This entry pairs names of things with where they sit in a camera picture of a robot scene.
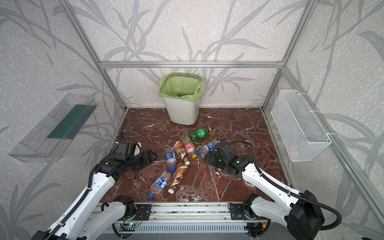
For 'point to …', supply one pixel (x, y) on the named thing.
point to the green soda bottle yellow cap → (199, 133)
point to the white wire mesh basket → (303, 136)
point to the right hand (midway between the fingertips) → (209, 155)
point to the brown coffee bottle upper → (180, 150)
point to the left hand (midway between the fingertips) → (156, 154)
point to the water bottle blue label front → (160, 184)
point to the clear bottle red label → (189, 146)
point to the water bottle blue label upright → (171, 159)
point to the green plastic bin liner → (181, 86)
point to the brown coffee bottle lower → (181, 171)
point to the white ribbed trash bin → (182, 112)
